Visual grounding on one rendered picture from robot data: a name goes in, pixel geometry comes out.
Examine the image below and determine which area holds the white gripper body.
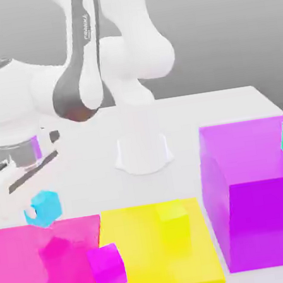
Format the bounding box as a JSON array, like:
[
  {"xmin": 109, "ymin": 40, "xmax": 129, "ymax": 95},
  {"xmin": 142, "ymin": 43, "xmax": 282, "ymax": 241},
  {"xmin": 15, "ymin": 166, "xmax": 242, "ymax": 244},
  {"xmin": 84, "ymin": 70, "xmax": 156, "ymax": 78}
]
[{"xmin": 0, "ymin": 150, "xmax": 68, "ymax": 222}]

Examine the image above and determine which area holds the small cyan cube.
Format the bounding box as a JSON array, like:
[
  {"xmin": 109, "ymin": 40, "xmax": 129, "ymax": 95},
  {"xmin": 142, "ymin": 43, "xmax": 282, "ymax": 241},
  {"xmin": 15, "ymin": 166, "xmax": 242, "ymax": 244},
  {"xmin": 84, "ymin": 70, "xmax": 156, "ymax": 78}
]
[{"xmin": 20, "ymin": 187, "xmax": 65, "ymax": 231}]

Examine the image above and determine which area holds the small pink cube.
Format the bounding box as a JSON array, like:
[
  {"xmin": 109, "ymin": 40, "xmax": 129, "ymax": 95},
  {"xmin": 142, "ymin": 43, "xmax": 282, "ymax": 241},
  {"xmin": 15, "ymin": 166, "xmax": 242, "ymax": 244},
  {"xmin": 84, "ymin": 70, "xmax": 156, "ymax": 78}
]
[{"xmin": 35, "ymin": 232, "xmax": 78, "ymax": 276}]

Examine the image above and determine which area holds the small magenta cube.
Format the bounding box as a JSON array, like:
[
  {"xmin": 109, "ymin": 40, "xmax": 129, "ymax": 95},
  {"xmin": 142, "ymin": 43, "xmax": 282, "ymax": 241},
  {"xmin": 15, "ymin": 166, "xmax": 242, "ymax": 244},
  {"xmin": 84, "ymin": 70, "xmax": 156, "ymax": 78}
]
[{"xmin": 85, "ymin": 241, "xmax": 129, "ymax": 283}]

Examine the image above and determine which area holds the small yellow cube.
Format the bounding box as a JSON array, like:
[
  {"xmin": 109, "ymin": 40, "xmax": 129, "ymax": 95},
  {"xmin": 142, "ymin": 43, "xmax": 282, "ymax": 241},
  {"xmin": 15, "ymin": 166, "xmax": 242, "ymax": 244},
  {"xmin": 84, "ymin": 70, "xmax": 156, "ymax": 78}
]
[{"xmin": 154, "ymin": 197, "xmax": 194, "ymax": 249}]

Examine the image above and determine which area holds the large pink box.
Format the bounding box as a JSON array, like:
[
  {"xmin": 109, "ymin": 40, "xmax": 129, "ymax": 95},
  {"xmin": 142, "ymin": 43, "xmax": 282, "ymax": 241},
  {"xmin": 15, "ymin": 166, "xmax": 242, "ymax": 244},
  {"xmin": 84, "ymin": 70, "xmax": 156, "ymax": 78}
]
[{"xmin": 0, "ymin": 213, "xmax": 111, "ymax": 283}]

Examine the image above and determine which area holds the large yellow box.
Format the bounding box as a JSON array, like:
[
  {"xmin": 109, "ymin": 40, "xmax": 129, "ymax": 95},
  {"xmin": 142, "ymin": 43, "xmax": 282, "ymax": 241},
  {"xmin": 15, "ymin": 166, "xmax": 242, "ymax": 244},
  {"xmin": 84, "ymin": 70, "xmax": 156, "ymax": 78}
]
[{"xmin": 83, "ymin": 193, "xmax": 227, "ymax": 283}]

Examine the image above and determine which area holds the large purple box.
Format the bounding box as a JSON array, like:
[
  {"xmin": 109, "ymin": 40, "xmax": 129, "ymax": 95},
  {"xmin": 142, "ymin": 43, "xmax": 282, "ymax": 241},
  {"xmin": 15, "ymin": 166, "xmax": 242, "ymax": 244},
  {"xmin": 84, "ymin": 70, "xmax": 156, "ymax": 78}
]
[{"xmin": 191, "ymin": 114, "xmax": 283, "ymax": 276}]

